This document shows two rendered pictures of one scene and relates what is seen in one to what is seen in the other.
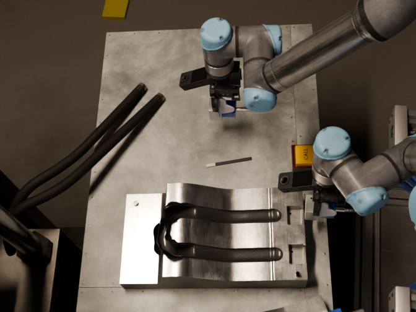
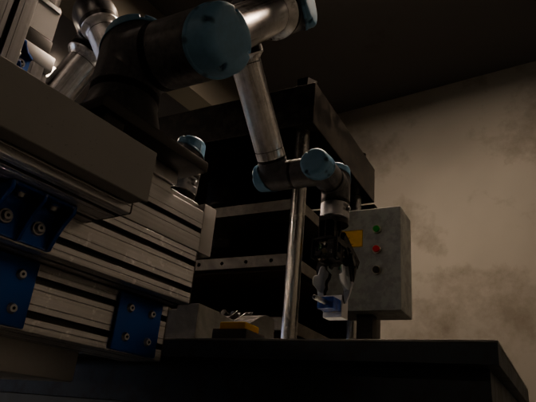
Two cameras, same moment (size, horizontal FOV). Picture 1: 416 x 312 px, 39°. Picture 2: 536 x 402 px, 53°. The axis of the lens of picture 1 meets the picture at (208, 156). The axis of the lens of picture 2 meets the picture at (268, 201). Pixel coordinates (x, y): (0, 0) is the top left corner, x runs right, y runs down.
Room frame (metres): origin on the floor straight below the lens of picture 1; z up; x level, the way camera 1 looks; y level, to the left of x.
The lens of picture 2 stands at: (1.10, -1.34, 0.63)
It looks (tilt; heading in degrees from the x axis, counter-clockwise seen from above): 23 degrees up; 108
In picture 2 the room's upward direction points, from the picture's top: 6 degrees clockwise
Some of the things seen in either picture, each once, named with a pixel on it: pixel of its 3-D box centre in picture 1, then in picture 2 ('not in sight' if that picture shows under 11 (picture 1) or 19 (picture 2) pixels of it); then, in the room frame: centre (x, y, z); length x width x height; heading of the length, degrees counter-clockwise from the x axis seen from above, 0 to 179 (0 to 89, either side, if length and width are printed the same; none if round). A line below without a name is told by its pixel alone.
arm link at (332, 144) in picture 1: (332, 152); (187, 159); (0.52, -0.26, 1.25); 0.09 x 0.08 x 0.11; 19
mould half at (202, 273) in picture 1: (212, 235); (209, 334); (0.52, 0.03, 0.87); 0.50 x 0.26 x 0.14; 79
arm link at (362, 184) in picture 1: (366, 183); not in sight; (0.44, -0.31, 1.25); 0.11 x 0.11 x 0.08; 19
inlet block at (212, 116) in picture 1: (232, 108); (326, 303); (0.86, -0.10, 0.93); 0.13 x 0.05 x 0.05; 74
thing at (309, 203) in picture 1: (330, 208); not in sight; (0.51, -0.29, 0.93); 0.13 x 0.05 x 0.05; 73
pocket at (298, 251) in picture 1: (297, 255); not in sight; (0.42, -0.18, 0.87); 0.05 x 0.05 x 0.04; 79
